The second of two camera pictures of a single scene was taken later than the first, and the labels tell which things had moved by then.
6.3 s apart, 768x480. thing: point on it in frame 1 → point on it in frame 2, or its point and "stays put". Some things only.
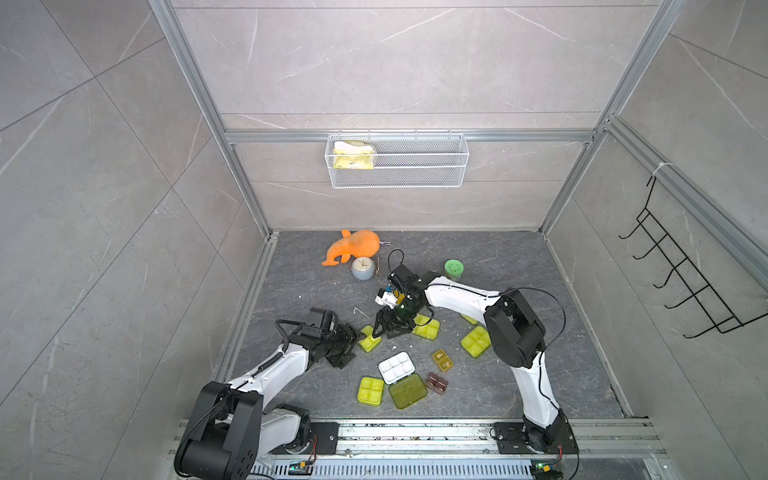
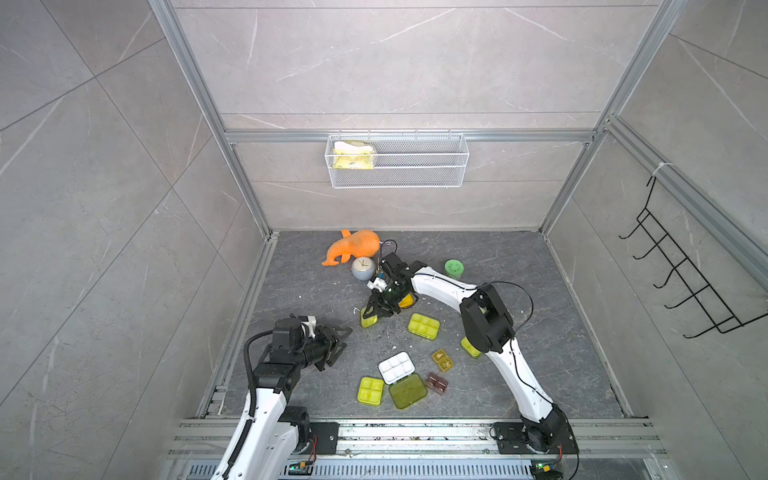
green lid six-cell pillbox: [429, 329] stays put
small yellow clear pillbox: [444, 361] stays put
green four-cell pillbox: [369, 342] → [367, 322]
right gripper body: [400, 318] → [388, 301]
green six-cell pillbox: [406, 386] stays put
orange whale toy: [358, 243] stays put
